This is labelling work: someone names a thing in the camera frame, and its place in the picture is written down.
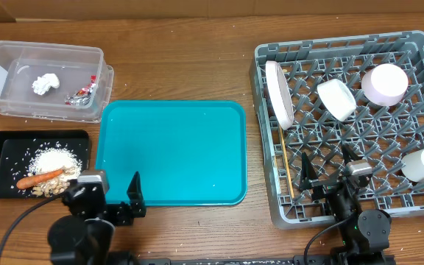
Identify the grey dishwasher rack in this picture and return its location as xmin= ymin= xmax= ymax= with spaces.
xmin=249 ymin=30 xmax=424 ymax=230

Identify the white tissue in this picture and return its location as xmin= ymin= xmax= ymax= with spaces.
xmin=32 ymin=74 xmax=60 ymax=96

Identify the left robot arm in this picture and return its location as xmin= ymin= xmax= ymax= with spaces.
xmin=48 ymin=170 xmax=146 ymax=265

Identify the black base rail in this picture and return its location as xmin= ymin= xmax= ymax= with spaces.
xmin=105 ymin=252 xmax=396 ymax=265

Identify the red snack wrapper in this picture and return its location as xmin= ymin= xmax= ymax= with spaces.
xmin=65 ymin=75 xmax=96 ymax=106

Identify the white bowl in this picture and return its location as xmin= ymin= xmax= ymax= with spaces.
xmin=317 ymin=79 xmax=356 ymax=121

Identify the clear plastic bin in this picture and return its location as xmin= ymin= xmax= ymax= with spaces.
xmin=0 ymin=40 xmax=114 ymax=123

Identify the orange carrot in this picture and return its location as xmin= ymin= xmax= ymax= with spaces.
xmin=16 ymin=169 xmax=65 ymax=190

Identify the wooden chopstick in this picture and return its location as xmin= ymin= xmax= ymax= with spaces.
xmin=278 ymin=125 xmax=294 ymax=200

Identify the teal serving tray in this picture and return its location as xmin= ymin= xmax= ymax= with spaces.
xmin=95 ymin=100 xmax=247 ymax=207

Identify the pink bowl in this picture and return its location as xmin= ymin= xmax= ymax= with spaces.
xmin=361 ymin=63 xmax=409 ymax=107

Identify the white cup in rack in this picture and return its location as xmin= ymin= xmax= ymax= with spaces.
xmin=401 ymin=149 xmax=424 ymax=182

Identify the peanut shells pile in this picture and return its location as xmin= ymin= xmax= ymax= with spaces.
xmin=31 ymin=167 xmax=76 ymax=197

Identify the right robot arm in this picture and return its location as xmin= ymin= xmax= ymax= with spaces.
xmin=300 ymin=144 xmax=395 ymax=264

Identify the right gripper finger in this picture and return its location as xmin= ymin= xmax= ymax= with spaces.
xmin=300 ymin=152 xmax=318 ymax=183
xmin=341 ymin=144 xmax=360 ymax=164

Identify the white round plate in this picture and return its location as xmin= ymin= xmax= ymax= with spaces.
xmin=265 ymin=61 xmax=294 ymax=130

